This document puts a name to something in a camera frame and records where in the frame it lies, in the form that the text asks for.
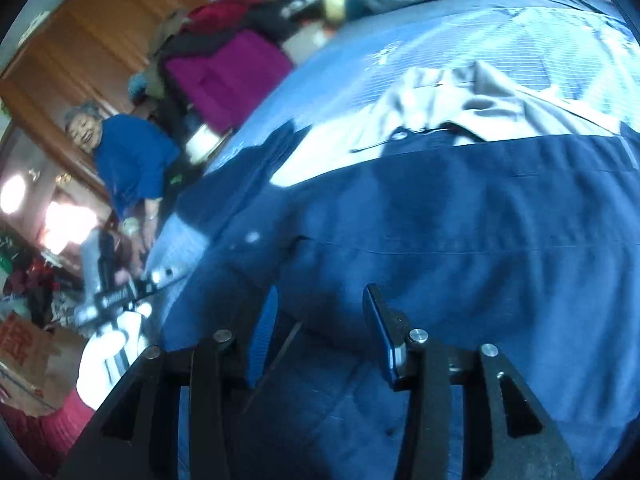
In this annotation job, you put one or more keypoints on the magenta garment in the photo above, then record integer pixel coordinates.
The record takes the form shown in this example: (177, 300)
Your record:
(230, 75)

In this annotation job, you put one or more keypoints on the wooden wardrobe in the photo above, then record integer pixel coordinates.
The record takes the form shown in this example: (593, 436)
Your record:
(90, 40)

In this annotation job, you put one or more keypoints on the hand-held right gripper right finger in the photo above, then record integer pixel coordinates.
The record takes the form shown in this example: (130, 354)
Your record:
(387, 340)

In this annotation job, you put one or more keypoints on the cardboard box with red print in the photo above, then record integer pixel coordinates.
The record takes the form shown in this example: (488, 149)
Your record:
(25, 350)

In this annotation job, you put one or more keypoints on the teal knit hat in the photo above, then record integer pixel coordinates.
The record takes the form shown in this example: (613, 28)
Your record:
(137, 85)

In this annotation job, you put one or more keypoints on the blue checked bed cover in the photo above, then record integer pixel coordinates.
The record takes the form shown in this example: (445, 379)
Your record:
(340, 85)

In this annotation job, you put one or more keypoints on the plain blue bedsheet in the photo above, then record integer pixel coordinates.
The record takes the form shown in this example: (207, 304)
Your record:
(500, 0)

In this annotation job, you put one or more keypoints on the navy and grey garment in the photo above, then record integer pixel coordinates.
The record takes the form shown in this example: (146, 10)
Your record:
(450, 220)

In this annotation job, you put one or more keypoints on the person's left forearm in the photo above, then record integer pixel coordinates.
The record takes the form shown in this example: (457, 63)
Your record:
(45, 435)

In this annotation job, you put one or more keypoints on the brown coat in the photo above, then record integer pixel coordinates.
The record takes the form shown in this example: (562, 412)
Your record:
(167, 35)

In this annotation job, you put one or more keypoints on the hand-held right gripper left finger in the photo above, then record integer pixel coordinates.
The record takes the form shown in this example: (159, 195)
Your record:
(260, 340)

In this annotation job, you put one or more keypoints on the dark red garment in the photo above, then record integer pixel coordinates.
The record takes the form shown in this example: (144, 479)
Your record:
(220, 15)

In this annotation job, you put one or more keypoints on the black garment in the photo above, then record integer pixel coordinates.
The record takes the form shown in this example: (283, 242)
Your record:
(265, 25)

